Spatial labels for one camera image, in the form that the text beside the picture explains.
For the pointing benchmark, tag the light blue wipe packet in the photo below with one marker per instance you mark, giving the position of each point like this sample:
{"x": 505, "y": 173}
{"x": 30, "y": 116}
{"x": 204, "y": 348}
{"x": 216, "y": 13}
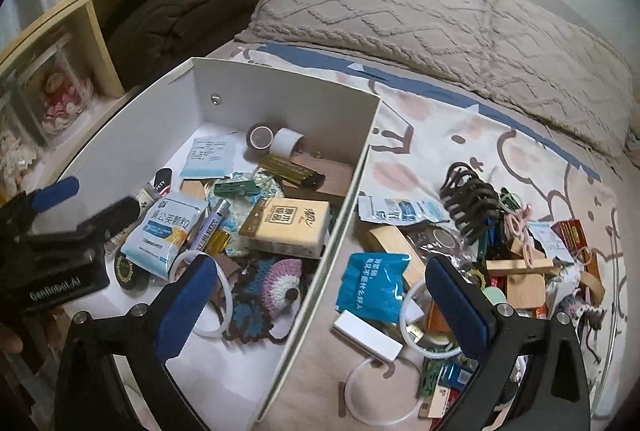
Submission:
{"x": 209, "y": 157}

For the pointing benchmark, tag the gold black lighter box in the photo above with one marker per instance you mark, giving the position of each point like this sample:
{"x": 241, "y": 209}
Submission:
{"x": 291, "y": 172}

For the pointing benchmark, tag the right beige textured pillow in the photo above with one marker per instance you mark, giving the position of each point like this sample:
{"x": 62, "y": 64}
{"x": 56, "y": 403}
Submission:
{"x": 558, "y": 73}

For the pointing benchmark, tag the white blue snack wrapper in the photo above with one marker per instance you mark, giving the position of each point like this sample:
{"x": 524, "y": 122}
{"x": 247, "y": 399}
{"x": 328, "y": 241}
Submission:
{"x": 400, "y": 211}

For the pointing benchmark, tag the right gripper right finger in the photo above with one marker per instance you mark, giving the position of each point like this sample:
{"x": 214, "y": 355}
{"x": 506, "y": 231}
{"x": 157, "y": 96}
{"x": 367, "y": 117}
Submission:
{"x": 553, "y": 394}

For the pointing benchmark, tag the clear box with doll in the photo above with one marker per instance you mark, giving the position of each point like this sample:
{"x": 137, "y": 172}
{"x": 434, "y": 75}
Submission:
{"x": 57, "y": 86}

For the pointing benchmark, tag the brown folded blanket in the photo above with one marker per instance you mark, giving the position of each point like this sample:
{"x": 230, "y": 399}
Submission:
{"x": 147, "y": 38}

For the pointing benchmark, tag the red coupon packet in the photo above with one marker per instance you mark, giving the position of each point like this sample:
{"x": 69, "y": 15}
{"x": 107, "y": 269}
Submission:
{"x": 572, "y": 234}

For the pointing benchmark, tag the brown tape roll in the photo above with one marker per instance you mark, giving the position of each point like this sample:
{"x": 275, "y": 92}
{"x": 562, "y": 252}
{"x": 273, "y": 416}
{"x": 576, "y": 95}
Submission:
{"x": 259, "y": 137}

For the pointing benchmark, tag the blue white medicine sachet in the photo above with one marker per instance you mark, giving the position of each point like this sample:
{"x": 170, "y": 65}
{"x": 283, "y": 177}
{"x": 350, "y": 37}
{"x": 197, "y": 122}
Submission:
{"x": 154, "y": 244}

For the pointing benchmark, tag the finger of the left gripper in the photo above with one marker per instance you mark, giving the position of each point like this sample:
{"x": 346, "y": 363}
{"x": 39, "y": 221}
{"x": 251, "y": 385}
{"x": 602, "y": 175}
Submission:
{"x": 47, "y": 198}
{"x": 111, "y": 221}

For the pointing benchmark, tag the beige textured pillow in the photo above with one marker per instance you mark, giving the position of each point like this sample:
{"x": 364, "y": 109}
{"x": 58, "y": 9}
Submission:
{"x": 443, "y": 38}
{"x": 558, "y": 73}

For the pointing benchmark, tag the green clip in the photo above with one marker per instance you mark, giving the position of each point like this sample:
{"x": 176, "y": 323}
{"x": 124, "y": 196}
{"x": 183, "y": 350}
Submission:
{"x": 236, "y": 188}

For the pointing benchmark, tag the blue foil sachet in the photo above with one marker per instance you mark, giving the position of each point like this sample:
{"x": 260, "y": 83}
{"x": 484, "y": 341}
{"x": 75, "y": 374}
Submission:
{"x": 372, "y": 286}

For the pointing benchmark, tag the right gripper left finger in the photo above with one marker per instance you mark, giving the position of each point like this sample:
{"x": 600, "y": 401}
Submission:
{"x": 90, "y": 394}

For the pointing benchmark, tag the white tape roll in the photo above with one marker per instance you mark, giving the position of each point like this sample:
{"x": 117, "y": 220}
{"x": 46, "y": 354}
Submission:
{"x": 286, "y": 142}

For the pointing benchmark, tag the wooden block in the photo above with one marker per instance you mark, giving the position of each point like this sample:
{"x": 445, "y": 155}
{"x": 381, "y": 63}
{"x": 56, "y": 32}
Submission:
{"x": 525, "y": 286}

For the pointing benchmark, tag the crochet purple blue coaster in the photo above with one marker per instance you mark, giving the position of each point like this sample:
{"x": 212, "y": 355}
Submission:
{"x": 266, "y": 298}

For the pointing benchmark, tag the white rectangular adapter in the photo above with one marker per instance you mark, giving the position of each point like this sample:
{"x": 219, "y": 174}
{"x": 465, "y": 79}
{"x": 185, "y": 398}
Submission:
{"x": 367, "y": 337}

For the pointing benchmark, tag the purple marker pen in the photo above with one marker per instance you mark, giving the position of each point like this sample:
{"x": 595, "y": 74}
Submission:
{"x": 210, "y": 224}

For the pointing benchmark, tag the black hair claw clip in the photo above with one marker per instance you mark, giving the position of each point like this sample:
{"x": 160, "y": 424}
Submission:
{"x": 472, "y": 203}

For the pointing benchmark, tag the yellow tissue pack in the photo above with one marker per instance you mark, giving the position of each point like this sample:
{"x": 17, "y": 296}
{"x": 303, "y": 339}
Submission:
{"x": 287, "y": 226}

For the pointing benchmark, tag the left beige textured pillow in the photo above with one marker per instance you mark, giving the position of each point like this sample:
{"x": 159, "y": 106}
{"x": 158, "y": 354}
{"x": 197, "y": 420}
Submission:
{"x": 443, "y": 38}

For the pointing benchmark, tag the wooden shelf unit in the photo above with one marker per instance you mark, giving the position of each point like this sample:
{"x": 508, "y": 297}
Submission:
{"x": 77, "y": 17}

